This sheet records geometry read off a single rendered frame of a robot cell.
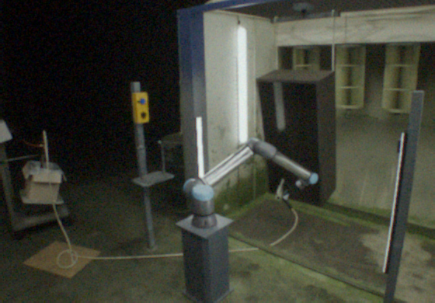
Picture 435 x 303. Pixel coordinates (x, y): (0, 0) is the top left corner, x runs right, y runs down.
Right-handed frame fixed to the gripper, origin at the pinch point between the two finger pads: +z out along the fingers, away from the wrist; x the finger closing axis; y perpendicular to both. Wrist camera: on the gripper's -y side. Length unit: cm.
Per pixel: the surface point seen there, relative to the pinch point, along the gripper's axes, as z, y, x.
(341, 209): -22, 73, 68
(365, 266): -28, 89, -30
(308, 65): -94, -78, 116
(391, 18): -187, -61, 67
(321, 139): -66, -23, -15
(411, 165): -106, -5, -118
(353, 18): -162, -86, 84
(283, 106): -51, -63, 34
